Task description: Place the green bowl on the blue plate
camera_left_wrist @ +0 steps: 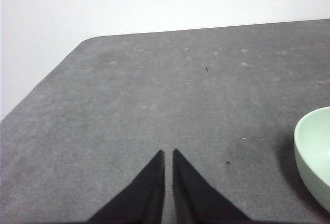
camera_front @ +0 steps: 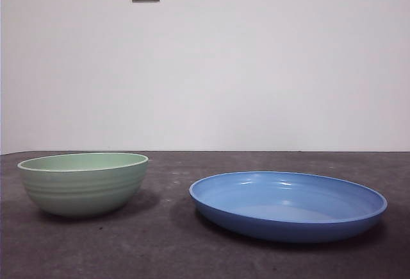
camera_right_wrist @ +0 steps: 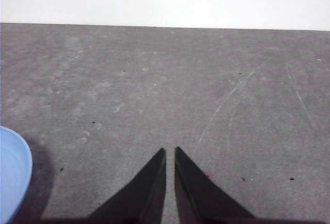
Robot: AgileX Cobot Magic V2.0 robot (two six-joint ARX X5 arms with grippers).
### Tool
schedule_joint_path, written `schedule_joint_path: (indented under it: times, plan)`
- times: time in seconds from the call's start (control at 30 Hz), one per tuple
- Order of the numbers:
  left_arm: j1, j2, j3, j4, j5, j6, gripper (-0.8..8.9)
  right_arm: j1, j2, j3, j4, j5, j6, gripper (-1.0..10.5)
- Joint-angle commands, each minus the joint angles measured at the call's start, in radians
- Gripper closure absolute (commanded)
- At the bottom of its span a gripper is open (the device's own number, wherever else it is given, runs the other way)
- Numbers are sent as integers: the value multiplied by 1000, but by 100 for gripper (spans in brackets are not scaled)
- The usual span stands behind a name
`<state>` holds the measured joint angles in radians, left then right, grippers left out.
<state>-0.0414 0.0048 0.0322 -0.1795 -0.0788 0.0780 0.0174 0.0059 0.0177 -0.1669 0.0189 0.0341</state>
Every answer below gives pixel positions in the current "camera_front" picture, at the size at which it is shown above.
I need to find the green ribbed bowl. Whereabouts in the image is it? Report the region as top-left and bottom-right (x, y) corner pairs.
(17, 152), (150, 219)

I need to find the blue round plate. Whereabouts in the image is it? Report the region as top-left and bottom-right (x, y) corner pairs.
(188, 171), (388, 244)

